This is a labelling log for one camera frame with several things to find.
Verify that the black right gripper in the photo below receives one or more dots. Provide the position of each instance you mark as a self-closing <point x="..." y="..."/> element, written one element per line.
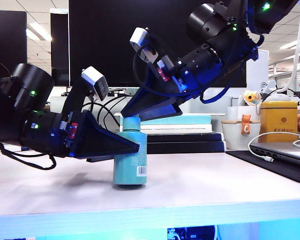
<point x="182" y="80"/>

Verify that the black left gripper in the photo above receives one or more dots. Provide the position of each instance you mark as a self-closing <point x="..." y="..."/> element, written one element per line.
<point x="67" y="140"/>

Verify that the teal sprayer bottle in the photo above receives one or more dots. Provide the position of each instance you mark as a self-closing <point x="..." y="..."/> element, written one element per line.
<point x="130" y="172"/>

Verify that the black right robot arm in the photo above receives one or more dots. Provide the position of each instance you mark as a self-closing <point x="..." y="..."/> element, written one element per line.
<point x="207" y="22"/>

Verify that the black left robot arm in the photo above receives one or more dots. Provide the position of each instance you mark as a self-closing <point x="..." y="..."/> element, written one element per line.
<point x="32" y="82"/>

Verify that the teal monitor stand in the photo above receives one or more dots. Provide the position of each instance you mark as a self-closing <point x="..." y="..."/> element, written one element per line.
<point x="130" y="91"/>

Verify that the teal book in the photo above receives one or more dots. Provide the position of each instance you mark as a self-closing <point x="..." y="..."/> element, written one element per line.
<point x="190" y="120"/>

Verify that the black book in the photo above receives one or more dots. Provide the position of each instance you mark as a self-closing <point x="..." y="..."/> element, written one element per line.
<point x="185" y="138"/>
<point x="185" y="148"/>

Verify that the white book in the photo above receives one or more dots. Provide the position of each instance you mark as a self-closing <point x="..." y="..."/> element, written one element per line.
<point x="207" y="129"/>

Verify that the white round cup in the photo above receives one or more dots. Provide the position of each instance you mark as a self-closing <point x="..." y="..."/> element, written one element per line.
<point x="230" y="137"/>

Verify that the large black AOC monitor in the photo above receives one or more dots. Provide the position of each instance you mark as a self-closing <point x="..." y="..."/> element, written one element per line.
<point x="102" y="37"/>

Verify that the orange cat figurine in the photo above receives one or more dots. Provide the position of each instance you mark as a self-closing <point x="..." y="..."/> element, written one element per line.
<point x="245" y="125"/>

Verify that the sunflower plush toy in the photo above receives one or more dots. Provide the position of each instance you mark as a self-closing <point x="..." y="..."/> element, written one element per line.
<point x="251" y="98"/>

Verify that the white partition panel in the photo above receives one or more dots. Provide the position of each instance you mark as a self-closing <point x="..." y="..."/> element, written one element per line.
<point x="257" y="75"/>

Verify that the narrow black monitor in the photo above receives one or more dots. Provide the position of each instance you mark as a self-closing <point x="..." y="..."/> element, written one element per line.
<point x="60" y="37"/>

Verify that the yellow tin box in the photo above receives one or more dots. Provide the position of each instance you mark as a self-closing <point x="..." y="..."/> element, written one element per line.
<point x="277" y="120"/>

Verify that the dark equipment under table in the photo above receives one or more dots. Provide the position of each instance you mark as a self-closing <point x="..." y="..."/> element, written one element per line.
<point x="190" y="233"/>

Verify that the ceiling light panel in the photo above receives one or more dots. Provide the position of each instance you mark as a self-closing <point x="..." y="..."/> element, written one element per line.
<point x="38" y="32"/>

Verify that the grey laptop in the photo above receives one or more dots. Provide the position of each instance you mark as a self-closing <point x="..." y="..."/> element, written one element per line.
<point x="290" y="155"/>

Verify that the wide black monitor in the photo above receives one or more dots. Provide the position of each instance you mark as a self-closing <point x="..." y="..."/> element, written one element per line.
<point x="7" y="37"/>

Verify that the black left camera bracket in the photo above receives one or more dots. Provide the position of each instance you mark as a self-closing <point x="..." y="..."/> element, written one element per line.
<point x="75" y="100"/>

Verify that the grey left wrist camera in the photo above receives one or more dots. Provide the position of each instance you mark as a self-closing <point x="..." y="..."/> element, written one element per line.
<point x="93" y="80"/>

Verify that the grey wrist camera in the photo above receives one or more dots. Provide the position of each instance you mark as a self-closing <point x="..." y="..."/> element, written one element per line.
<point x="140" y="37"/>
<point x="93" y="80"/>

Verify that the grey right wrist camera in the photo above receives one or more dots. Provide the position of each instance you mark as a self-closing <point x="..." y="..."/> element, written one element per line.
<point x="140" y="37"/>

